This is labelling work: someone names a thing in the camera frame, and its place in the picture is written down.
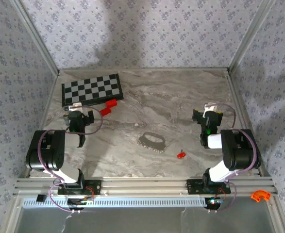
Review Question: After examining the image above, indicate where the silver keyring with keys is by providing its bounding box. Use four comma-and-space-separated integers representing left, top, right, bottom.
138, 131, 168, 153

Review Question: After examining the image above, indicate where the black and grey chessboard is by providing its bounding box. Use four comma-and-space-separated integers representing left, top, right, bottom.
61, 73, 124, 112

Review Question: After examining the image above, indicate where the orange pipe clamp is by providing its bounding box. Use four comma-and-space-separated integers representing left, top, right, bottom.
251, 190, 271, 202

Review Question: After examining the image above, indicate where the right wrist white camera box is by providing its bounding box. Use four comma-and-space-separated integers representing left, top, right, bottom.
204, 102, 218, 113

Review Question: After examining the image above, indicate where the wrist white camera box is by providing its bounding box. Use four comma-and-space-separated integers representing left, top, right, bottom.
68, 102, 83, 113
204, 102, 218, 113

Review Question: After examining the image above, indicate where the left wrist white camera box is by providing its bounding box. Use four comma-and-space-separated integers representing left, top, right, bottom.
68, 102, 83, 113

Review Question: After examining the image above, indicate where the aluminium table side rail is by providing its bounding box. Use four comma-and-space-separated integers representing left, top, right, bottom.
226, 70, 270, 178
23, 71, 60, 178

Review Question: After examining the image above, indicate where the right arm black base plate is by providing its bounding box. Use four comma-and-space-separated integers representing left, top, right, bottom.
186, 179, 231, 195

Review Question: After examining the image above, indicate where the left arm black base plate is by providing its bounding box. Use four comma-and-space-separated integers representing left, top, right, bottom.
58, 179, 101, 195

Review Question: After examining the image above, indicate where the aluminium table back rail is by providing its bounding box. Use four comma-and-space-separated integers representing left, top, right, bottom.
59, 68, 229, 72

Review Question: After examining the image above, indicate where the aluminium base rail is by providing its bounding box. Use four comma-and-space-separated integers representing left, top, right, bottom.
13, 177, 278, 197

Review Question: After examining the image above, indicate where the aluminium frame post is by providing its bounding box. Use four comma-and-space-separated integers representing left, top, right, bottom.
228, 0, 278, 73
11, 0, 60, 75

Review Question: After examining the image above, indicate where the grey slotted cable duct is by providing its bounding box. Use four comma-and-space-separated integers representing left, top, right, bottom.
22, 197, 206, 208

